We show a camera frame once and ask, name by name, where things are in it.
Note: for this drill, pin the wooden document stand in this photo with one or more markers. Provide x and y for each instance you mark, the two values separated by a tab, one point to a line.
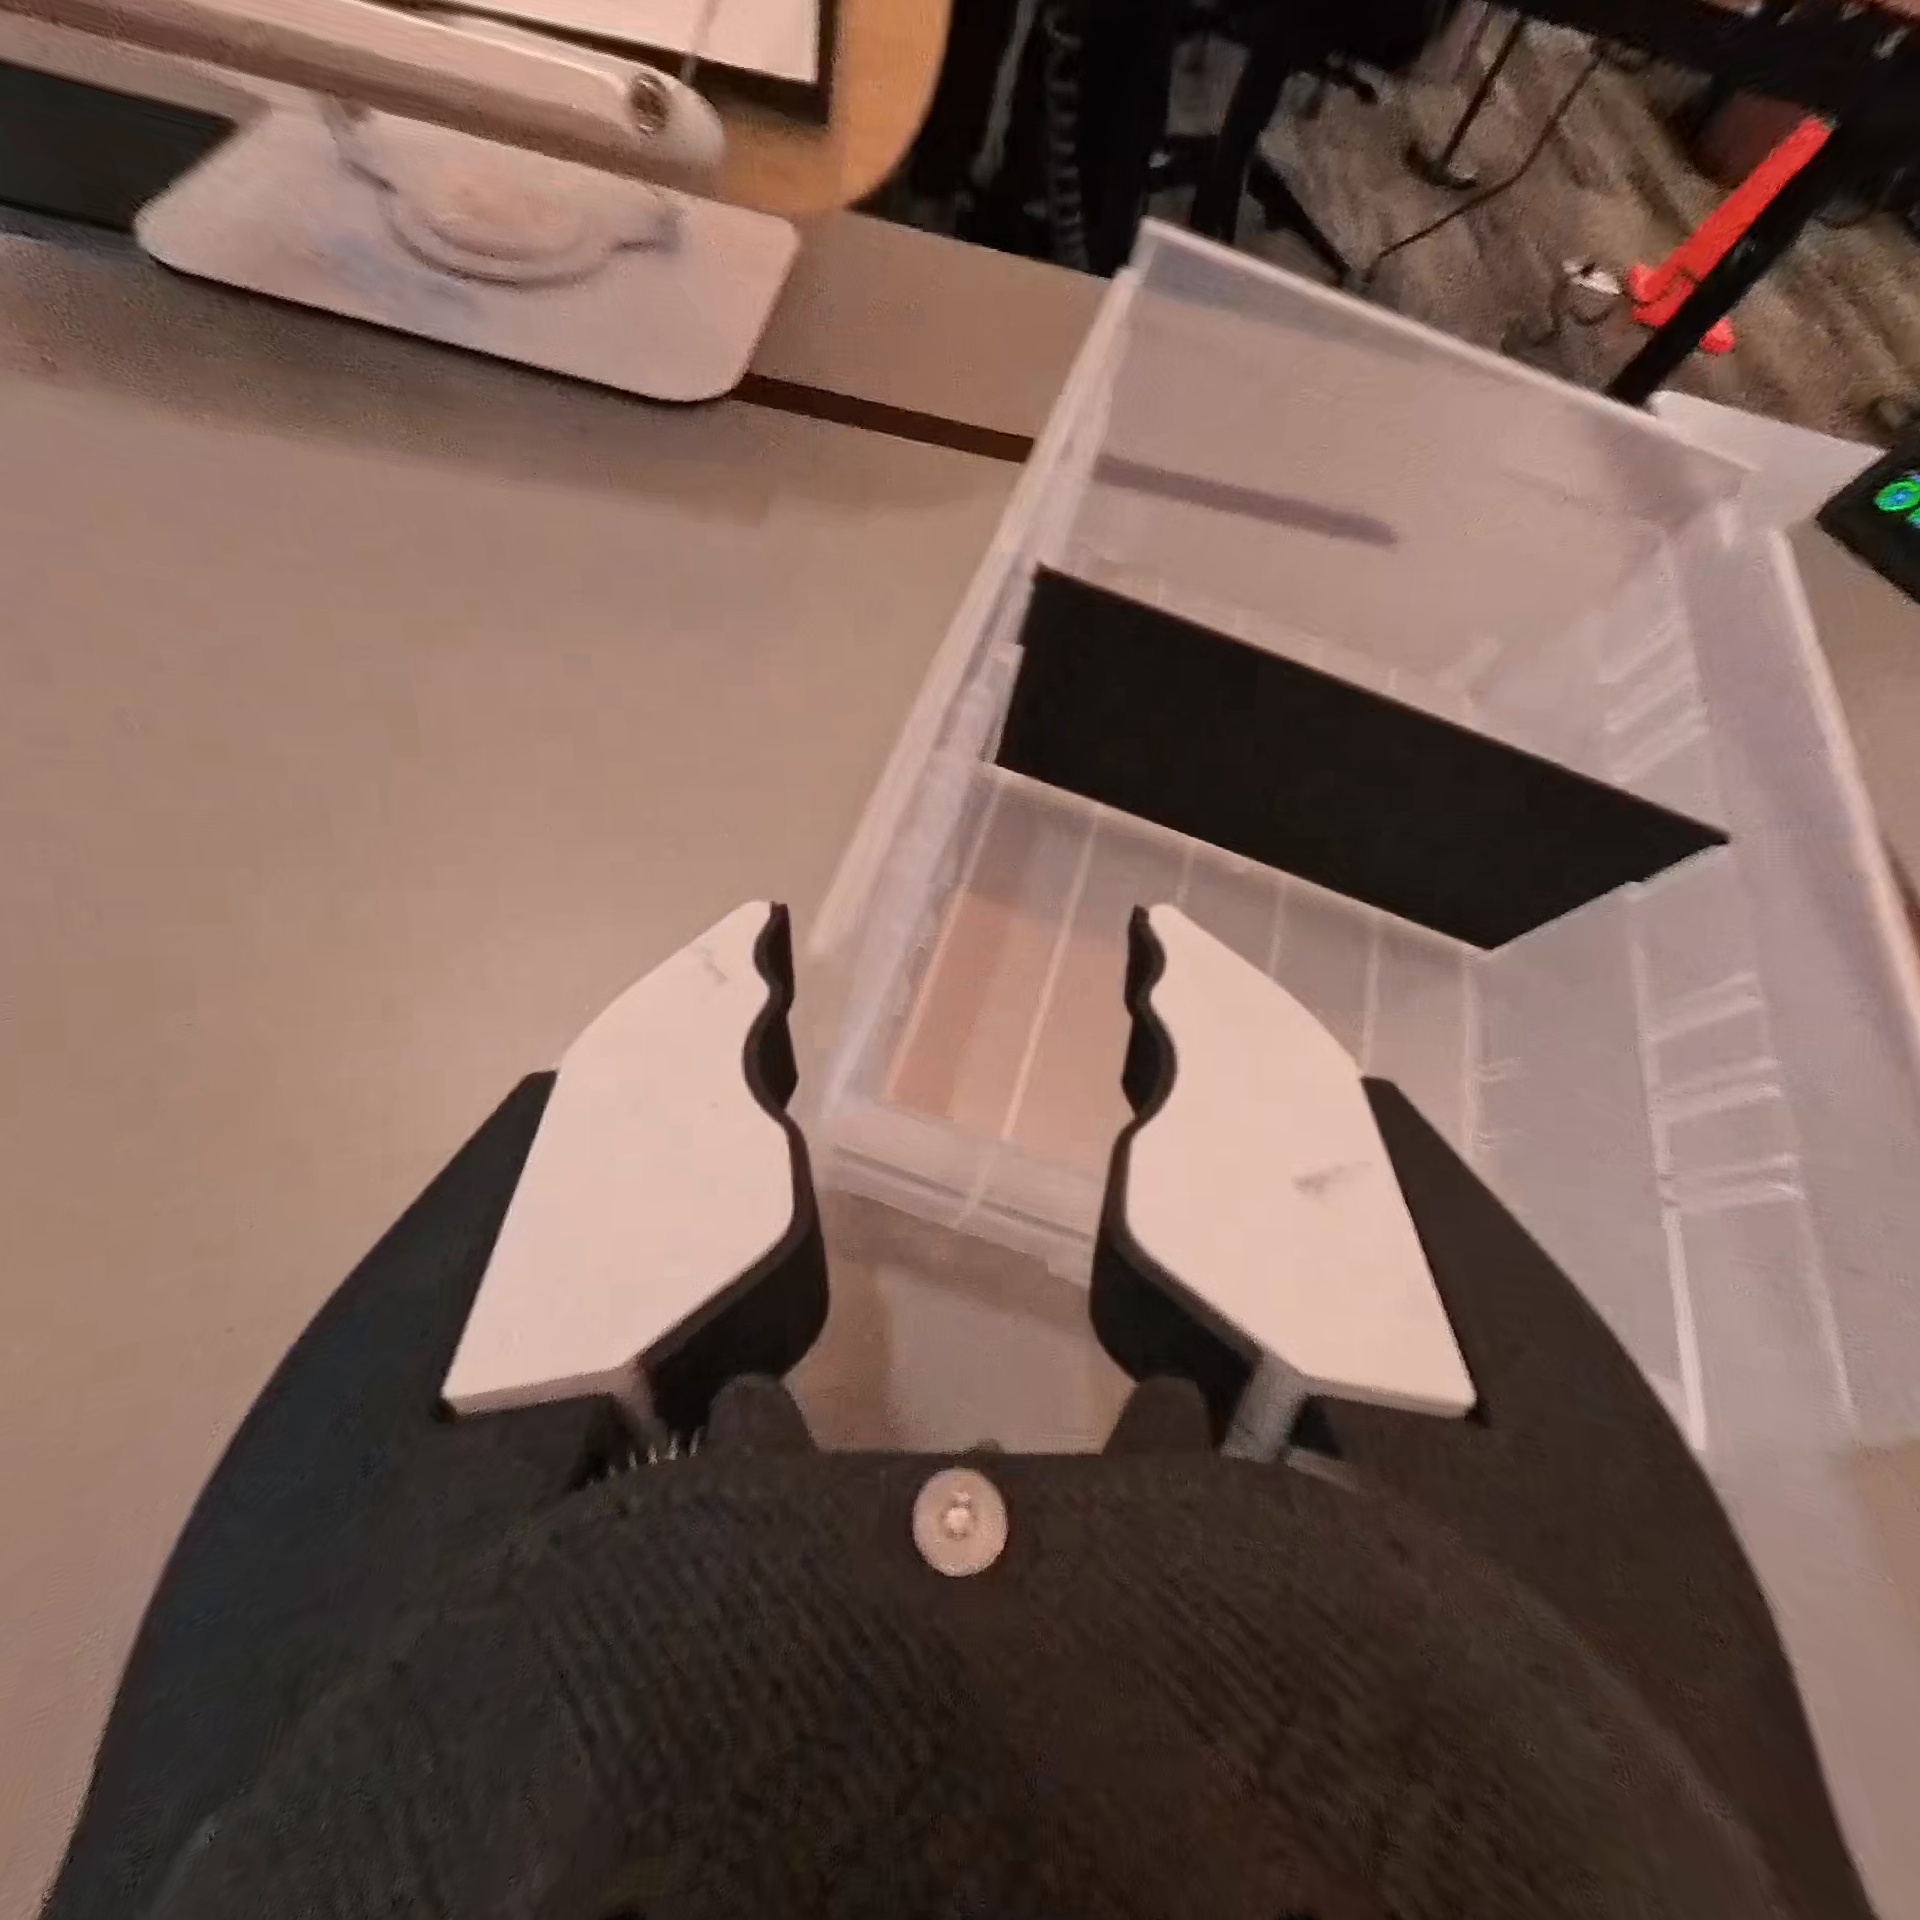
646	323

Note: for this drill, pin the printed instruction sheet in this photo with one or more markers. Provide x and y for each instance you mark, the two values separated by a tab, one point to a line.
676	30

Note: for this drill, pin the black power bank with display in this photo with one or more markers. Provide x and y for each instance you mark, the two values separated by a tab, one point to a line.
1883	516

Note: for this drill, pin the black bin divider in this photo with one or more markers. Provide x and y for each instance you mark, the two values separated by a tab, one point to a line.
1320	763

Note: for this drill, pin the grey desk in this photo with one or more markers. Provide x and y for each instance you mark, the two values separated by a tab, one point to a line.
376	720

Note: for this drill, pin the clear plastic bin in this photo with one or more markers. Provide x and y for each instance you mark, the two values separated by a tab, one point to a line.
1575	1080

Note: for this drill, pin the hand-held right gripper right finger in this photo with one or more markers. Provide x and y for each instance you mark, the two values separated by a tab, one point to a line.
1276	1200

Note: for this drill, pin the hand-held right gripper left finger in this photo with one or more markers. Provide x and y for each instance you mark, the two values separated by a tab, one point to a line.
630	1185

